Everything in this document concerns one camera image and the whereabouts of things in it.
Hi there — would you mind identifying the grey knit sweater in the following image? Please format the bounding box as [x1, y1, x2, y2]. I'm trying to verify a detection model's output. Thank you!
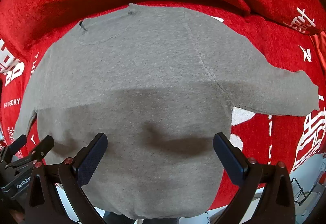
[14, 4, 319, 219]

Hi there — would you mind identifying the black metal rack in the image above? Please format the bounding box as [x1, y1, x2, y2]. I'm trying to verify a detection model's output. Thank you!
[291, 177, 318, 206]

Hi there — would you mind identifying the red embroidered pillow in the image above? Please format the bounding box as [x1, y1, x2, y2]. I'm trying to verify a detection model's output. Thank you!
[311, 31, 326, 70]

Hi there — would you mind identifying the red blanket with white lettering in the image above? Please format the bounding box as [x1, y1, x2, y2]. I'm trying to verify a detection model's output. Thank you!
[1, 0, 325, 210]

